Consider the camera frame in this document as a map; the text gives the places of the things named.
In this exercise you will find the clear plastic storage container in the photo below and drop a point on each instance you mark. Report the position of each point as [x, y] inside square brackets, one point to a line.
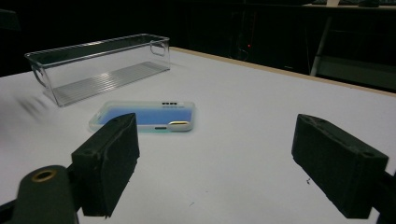
[102, 84]

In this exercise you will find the translucent blue phone case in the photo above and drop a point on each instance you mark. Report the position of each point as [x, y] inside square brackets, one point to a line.
[155, 115]

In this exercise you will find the white-legged background desk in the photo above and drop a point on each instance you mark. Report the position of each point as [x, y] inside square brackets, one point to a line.
[320, 46]

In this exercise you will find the white table cover sheet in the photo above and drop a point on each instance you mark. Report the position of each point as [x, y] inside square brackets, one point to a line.
[233, 124]

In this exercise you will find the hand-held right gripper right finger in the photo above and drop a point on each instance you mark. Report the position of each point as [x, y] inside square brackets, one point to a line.
[339, 168]

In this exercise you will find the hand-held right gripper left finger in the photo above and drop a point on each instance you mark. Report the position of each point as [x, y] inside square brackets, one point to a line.
[106, 165]

